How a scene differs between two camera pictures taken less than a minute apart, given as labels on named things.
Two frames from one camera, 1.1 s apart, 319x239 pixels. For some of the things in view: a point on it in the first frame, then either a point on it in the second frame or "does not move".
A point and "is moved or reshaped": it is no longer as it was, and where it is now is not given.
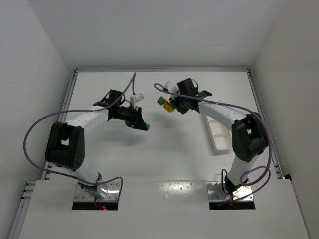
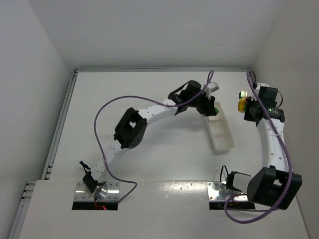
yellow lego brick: [168, 106] is moved or reshaped
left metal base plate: [112, 194] does not move
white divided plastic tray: [220, 134] does not move
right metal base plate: [216, 191] does not move
